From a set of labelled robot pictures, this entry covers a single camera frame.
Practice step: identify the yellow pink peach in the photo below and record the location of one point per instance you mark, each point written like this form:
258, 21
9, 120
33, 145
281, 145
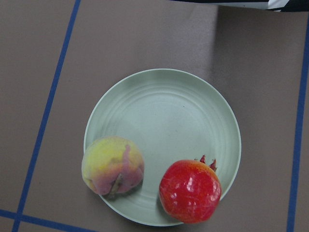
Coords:
112, 165

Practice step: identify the green plate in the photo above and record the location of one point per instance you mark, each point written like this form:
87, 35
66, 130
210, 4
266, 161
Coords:
170, 115

